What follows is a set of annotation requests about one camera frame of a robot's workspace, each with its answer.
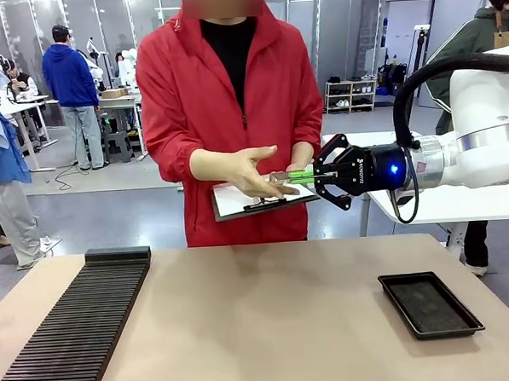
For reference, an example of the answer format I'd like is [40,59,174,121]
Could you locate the left forearm red sleeve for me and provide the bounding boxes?
[291,113,327,149]

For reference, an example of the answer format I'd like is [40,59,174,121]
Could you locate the right forearm red sleeve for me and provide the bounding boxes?
[142,133,200,185]

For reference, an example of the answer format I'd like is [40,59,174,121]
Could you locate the white side table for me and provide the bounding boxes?
[321,124,509,264]

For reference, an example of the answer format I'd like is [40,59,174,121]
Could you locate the grey step stool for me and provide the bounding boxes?
[103,129,136,165]

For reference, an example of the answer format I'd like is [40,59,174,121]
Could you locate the person in brown apron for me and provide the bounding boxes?
[421,0,509,280]

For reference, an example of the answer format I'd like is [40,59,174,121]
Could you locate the cardboard box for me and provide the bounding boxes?
[99,87,130,101]

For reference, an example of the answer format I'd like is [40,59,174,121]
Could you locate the white desk under box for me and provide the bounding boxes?
[96,92,146,161]

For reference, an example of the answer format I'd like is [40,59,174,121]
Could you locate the black clipboard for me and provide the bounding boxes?
[210,176,323,223]

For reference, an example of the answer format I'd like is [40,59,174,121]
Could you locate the black bags pile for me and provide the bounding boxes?
[376,61,411,99]

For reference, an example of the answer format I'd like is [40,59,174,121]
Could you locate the black slotted PCB rack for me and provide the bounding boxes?
[0,245,159,381]

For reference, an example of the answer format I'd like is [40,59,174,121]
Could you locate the thin black right gripper cable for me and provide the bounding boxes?
[386,145,423,226]

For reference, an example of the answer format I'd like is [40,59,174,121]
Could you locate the person's left hand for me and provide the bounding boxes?
[285,141,317,173]

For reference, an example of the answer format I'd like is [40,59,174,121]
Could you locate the person in light blue shirt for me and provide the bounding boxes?
[0,43,47,273]

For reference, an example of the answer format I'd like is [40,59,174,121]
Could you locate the black floor cable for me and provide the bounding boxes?
[54,161,85,193]

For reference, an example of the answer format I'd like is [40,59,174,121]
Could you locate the seated person in vest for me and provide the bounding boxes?
[0,56,42,102]

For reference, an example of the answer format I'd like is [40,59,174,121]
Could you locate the person in red jacket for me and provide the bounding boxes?
[132,1,332,251]

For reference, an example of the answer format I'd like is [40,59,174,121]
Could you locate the white paper sheet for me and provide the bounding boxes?
[213,178,320,218]

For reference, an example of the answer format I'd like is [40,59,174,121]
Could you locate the white shoe shelf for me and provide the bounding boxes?
[324,78,379,114]

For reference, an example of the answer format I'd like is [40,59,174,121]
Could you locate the thick black right arm hose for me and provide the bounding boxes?
[390,50,509,148]

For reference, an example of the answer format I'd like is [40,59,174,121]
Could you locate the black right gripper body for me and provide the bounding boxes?
[348,142,411,196]

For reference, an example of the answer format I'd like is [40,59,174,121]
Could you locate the white background desk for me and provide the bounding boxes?
[0,93,61,175]

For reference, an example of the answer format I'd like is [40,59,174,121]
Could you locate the black plastic tray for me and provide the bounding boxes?
[377,268,487,343]

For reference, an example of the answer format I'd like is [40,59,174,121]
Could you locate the man in blue hoodie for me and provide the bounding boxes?
[39,21,110,173]

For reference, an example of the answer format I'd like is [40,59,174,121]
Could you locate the person's right hand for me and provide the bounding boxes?
[190,143,301,204]

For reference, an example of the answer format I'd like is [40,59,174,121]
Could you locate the black tripod pole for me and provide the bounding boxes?
[399,23,434,85]

